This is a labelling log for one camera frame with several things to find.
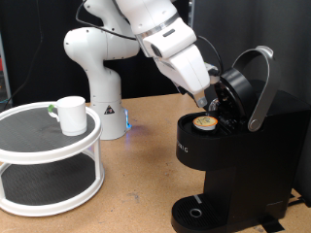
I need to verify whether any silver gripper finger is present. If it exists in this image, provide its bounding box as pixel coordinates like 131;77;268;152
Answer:
193;90;209;109

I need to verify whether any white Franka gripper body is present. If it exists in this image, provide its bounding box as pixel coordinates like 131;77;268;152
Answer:
155;43;212;95

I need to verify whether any white coffee pod orange lid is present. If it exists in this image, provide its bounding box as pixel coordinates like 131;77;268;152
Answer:
191;116;219;132

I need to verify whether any silver Keurig lid handle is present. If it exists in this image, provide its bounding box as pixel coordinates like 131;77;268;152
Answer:
231;45;282;133

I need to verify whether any black Keurig coffee machine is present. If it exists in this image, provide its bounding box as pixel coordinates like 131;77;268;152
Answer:
170;45;311;233

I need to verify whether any black Keurig drip tray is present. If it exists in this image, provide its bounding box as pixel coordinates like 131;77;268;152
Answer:
170;193;227;233

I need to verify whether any grey backdrop curtain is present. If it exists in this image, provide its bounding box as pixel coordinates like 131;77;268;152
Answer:
187;0;311;208

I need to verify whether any black backdrop curtain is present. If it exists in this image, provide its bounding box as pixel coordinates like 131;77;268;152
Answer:
0;0;190;108

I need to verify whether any white two-tier turntable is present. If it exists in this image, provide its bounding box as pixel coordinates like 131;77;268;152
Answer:
0;101;106;217

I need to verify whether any grey shelf edge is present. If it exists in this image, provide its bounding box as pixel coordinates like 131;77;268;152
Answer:
0;32;14;110

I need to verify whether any blue-mounted wrist camera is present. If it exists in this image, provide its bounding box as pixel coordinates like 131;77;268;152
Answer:
203;62;222;85

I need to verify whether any metal curtain frame post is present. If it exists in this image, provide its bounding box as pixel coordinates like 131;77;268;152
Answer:
185;0;195;95

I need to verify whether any thin black camera cable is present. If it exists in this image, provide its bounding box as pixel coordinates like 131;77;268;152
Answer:
1;0;225;113

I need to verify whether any white mug green-taped handle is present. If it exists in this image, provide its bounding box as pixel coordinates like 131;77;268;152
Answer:
47;95;88;137

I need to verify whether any black Keurig power cable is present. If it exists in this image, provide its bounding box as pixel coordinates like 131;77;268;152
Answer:
286;193;308;209

